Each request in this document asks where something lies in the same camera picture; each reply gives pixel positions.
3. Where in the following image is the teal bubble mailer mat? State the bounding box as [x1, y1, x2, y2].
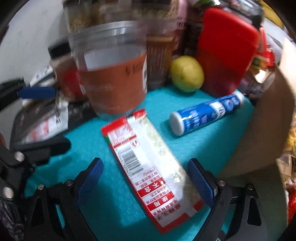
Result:
[24, 85, 287, 241]

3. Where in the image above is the red white sachet packet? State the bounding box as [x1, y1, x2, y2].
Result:
[101, 109, 203, 233]

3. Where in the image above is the open cardboard box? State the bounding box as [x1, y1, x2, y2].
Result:
[218, 38, 295, 178]

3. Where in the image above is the orange labelled plastic jar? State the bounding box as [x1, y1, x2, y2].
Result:
[69, 21, 147, 115]

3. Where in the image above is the blue white tablet tube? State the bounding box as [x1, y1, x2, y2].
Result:
[169, 91, 244, 136]

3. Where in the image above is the yellow green lemon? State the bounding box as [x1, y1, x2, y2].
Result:
[170, 55, 204, 93]

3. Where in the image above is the dark brown labelled jar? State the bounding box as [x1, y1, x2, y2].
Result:
[146, 21, 177, 90]

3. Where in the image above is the red cylindrical container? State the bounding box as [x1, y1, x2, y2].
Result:
[195, 8, 259, 97]

